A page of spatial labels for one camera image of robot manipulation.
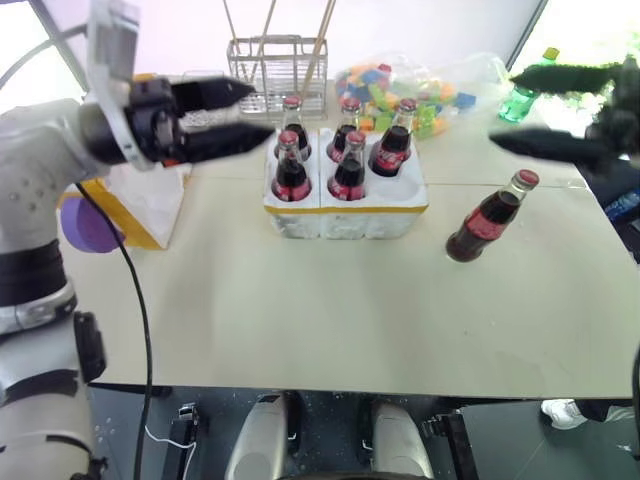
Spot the white foam crate yellow tape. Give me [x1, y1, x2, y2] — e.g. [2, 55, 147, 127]
[262, 126, 431, 242]

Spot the white shoe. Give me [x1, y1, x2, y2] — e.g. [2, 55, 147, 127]
[540, 398, 589, 431]

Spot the glass cola bottle red cap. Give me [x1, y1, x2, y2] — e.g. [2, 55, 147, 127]
[326, 130, 368, 202]
[445, 169, 541, 264]
[368, 97, 419, 179]
[325, 96, 363, 164]
[270, 130, 314, 203]
[281, 95, 313, 162]

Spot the green bottle yellow cap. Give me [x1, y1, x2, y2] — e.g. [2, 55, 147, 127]
[496, 46, 561, 124]

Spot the metal wire rack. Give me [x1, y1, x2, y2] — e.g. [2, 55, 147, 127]
[226, 34, 330, 122]

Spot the silver left robot leg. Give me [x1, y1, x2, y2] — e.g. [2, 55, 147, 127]
[224, 393, 290, 480]

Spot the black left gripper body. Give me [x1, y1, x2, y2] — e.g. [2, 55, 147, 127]
[124, 76, 190, 167]

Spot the silver robot leg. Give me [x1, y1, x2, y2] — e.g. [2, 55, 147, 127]
[368, 399, 435, 480]
[224, 393, 290, 480]

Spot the blue labelled water bottle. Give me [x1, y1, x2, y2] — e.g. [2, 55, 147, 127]
[601, 188, 640, 222]

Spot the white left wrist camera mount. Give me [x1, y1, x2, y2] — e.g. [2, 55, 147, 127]
[81, 0, 157, 172]

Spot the thin wooden stick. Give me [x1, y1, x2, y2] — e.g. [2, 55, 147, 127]
[221, 0, 253, 84]
[248, 0, 277, 77]
[298, 0, 338, 100]

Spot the silver right robot leg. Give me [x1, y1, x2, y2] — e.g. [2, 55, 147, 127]
[368, 399, 435, 480]

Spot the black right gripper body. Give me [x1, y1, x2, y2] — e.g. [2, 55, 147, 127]
[585, 53, 640, 174]

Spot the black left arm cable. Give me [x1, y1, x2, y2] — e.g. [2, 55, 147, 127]
[73, 181, 154, 480]

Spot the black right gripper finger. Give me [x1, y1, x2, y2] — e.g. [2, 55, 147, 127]
[508, 62, 627, 95]
[488, 127, 615, 170]

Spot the white foam box yellow tape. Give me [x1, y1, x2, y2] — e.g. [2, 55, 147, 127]
[55, 73, 242, 252]

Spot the black stand frame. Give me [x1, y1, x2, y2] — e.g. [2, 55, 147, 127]
[421, 408, 482, 480]
[168, 401, 202, 480]

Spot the purple tape roll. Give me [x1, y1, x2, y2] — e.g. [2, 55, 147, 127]
[59, 195, 127, 255]

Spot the clear bag of colourful blocks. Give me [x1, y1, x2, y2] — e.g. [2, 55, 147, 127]
[333, 51, 512, 142]

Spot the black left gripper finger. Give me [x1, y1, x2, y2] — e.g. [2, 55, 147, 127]
[172, 76, 257, 113]
[179, 121, 277, 163]

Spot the thin white floor cable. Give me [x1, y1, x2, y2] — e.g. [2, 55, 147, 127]
[144, 426, 197, 480]

